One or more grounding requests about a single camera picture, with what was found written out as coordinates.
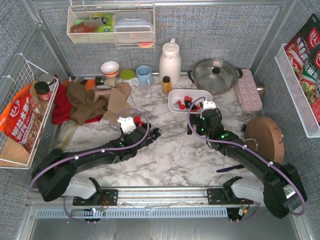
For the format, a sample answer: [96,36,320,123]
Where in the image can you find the black bottle cap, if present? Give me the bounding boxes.
[94,76,105,86]

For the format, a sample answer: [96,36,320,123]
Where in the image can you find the striped pink towel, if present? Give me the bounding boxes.
[93,82,131,102]

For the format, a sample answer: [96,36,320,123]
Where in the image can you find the steel pot with lid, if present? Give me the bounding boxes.
[187,58,244,96]

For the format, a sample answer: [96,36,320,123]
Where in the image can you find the green labelled packet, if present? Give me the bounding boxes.
[90,13,115,33]

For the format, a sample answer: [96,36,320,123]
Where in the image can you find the orange plate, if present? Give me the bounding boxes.
[84,79,96,91]

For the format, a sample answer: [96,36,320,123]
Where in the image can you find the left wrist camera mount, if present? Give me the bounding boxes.
[117,117,137,134]

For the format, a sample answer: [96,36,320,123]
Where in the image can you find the red coffee capsule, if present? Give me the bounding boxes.
[133,116,144,127]
[174,100,182,109]

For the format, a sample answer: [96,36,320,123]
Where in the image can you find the red lid jar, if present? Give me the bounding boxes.
[34,81,52,101]

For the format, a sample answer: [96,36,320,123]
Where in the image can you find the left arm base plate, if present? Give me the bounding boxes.
[72,189,119,207]

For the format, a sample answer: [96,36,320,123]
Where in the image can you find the brown cardboard piece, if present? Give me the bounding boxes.
[103,88,132,125]

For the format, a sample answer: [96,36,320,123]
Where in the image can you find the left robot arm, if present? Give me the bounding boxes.
[30,123,161,202]

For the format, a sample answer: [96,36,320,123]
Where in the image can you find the white right wall basket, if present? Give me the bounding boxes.
[274,43,320,138]

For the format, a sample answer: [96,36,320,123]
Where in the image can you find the blue mug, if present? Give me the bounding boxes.
[136,65,154,87]

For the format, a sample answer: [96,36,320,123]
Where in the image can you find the black coffee capsule number four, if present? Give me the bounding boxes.
[150,127,161,141]

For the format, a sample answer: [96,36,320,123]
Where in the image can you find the red seasoning packet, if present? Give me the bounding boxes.
[284,13,320,123]

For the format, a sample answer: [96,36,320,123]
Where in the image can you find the clear plastic food container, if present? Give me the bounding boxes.
[113,11,154,43]

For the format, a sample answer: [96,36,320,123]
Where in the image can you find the cream wall basket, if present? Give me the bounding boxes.
[66,5,156,48]

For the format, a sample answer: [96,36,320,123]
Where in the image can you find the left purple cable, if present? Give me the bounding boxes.
[29,108,151,224]

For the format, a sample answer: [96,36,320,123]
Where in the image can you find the pink egg tray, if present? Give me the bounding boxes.
[234,68,263,112]

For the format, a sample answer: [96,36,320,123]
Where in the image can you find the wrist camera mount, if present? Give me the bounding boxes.
[202,99,217,110]
[117,117,137,134]

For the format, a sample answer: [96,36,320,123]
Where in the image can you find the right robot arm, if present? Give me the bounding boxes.
[187,108,308,219]

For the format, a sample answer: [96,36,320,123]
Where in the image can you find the silver lid jar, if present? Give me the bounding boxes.
[39,73,56,92]

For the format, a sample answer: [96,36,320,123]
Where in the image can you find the purple knife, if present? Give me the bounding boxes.
[216,164,244,173]

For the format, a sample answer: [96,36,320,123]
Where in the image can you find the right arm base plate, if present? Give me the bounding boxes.
[205,188,254,205]

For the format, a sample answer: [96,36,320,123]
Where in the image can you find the steel ladle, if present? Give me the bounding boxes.
[255,82,267,98]

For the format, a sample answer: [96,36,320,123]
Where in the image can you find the brown cloth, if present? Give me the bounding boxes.
[66,82,108,126]

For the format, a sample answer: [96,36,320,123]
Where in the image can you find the orange snack bag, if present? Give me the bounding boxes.
[0,84,42,153]

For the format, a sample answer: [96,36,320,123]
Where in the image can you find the round wooden cutting board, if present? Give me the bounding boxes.
[244,116,285,164]

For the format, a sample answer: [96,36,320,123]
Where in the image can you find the white wire side basket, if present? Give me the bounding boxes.
[0,53,59,169]

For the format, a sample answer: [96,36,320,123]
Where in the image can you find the green lid cup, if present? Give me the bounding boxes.
[120,69,139,87]

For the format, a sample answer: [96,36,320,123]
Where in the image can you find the red capsule number two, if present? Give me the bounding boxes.
[191,102,203,112]

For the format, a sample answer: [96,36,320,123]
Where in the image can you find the orange striped bowl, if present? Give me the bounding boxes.
[100,61,120,78]

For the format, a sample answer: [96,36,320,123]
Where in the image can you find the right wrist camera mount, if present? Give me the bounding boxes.
[202,99,217,110]

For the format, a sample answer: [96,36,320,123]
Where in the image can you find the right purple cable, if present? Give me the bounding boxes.
[187,96,308,223]

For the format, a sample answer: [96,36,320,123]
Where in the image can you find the orange juice bottle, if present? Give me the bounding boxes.
[162,76,171,94]

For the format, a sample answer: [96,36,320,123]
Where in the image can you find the red coffee capsule top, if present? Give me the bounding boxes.
[133,116,144,127]

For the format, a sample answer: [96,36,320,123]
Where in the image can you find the white plastic storage basket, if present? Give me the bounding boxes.
[168,88,213,117]

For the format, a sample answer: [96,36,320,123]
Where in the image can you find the black capsule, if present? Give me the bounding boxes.
[184,100,191,109]

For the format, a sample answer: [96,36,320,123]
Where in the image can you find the red cloth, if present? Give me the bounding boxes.
[51,79,103,125]

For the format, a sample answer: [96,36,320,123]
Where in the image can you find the clear glass cup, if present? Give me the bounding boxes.
[138,85,150,96]

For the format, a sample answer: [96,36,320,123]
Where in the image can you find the purple cable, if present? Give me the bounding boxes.
[29,108,151,224]
[187,96,308,223]

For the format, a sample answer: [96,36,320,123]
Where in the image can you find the white thermos jug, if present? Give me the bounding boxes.
[159,38,182,86]

